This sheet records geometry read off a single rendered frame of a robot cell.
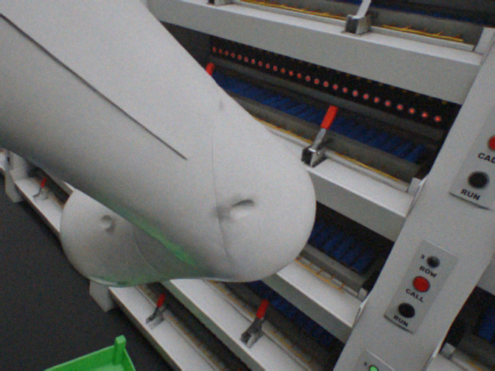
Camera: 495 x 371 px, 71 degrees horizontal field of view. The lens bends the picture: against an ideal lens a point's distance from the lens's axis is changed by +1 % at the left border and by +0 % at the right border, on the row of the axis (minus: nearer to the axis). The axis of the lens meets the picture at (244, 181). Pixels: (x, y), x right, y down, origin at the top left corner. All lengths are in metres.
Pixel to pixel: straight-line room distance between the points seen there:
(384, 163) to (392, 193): 0.05
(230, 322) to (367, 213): 0.38
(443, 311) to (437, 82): 0.27
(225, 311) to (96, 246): 0.50
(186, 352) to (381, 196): 0.62
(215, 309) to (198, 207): 0.60
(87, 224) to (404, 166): 0.41
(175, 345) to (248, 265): 0.73
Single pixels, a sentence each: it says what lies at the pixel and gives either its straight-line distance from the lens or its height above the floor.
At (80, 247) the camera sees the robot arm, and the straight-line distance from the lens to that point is 0.30.
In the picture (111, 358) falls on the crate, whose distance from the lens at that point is 1.01.
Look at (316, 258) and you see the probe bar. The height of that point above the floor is 0.50.
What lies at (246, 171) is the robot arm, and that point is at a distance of 0.18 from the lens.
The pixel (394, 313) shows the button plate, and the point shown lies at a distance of 0.52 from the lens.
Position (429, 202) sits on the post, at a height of 0.68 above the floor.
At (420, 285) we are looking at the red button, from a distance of 0.49.
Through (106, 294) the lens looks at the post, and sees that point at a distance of 1.09.
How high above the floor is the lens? 0.80
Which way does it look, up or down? 21 degrees down
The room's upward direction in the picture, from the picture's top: 15 degrees clockwise
